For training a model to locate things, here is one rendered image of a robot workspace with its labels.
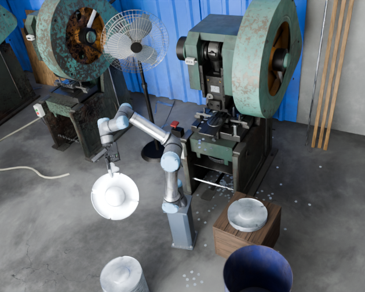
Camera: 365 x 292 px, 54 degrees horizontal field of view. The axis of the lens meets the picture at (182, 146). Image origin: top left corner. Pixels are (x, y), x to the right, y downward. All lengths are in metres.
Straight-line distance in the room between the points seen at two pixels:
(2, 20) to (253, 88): 3.60
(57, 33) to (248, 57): 1.71
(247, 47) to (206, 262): 1.66
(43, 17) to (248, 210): 2.26
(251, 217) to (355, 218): 1.00
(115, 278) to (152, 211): 0.93
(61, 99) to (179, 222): 1.99
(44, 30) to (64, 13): 0.22
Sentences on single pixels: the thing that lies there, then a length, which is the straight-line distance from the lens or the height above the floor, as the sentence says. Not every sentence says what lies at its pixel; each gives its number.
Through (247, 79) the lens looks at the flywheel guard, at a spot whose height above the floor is 1.39.
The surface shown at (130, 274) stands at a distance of 2.66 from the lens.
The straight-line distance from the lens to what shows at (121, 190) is 2.23.
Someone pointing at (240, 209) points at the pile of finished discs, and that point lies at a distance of 2.79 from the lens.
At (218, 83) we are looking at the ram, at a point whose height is 1.12.
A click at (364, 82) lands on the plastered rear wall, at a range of 3.91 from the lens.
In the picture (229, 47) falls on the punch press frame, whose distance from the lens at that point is 2.59.
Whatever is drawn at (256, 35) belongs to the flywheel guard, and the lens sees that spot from 2.29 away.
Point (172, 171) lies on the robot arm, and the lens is 2.29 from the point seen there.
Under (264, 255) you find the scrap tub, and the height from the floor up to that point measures 0.39.
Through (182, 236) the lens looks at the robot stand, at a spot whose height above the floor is 0.15.
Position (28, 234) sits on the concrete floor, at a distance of 3.66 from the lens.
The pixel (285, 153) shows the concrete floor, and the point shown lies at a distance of 3.86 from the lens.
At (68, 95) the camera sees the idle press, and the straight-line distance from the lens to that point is 3.99.
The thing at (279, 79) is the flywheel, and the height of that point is 1.09.
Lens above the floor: 2.50
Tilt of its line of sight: 38 degrees down
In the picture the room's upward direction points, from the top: 9 degrees counter-clockwise
